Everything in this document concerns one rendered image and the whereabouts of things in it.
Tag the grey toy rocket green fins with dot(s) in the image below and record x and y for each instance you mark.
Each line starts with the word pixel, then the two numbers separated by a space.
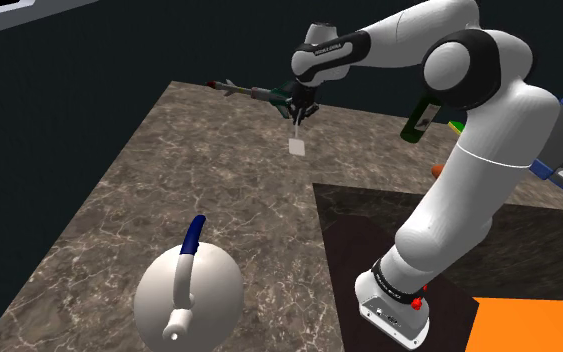
pixel 242 90

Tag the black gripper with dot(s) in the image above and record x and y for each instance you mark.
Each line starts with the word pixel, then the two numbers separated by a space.
pixel 304 95

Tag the dark robot stand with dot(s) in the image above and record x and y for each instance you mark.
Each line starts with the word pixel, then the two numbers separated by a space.
pixel 354 244

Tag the dark green bottle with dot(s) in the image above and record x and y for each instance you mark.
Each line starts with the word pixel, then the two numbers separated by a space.
pixel 416 124

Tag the white spatula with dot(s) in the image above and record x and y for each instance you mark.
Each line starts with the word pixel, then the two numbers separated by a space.
pixel 297 147

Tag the green and yellow block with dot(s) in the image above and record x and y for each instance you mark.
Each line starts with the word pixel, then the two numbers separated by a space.
pixel 456 126

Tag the small orange object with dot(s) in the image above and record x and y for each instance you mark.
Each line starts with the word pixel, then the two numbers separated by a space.
pixel 437 170

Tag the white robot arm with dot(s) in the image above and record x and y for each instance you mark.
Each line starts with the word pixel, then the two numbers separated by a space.
pixel 481 161

